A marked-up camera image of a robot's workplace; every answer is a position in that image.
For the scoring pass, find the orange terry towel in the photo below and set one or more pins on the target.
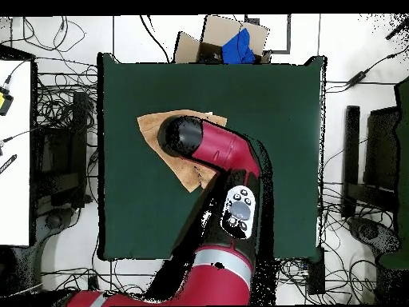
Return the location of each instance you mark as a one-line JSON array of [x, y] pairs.
[[150, 128]]

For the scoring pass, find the yellow emergency stop button box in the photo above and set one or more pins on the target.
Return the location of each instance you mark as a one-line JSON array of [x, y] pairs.
[[4, 104]]

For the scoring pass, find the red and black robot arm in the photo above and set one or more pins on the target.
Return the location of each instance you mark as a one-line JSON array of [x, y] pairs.
[[220, 144]]

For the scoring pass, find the dark green table cloth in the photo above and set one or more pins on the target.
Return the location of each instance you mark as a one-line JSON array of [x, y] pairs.
[[271, 128]]

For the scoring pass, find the blue garment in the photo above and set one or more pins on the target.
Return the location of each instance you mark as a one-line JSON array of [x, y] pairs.
[[238, 48]]

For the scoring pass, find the black stand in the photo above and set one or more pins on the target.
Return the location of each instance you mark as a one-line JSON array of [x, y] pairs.
[[351, 144], [78, 144]]

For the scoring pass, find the brown cardboard box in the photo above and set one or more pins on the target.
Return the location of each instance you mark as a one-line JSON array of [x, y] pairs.
[[214, 30]]

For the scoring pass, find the black power strip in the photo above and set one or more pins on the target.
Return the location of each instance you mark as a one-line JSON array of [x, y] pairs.
[[92, 283]]

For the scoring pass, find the black framed white panel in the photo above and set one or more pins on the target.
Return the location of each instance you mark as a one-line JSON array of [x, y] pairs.
[[288, 32]]

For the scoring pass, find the black chair base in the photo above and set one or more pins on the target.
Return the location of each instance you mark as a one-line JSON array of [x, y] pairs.
[[367, 232]]

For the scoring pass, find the black striped bar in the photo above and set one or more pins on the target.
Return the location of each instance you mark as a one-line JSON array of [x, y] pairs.
[[8, 163]]

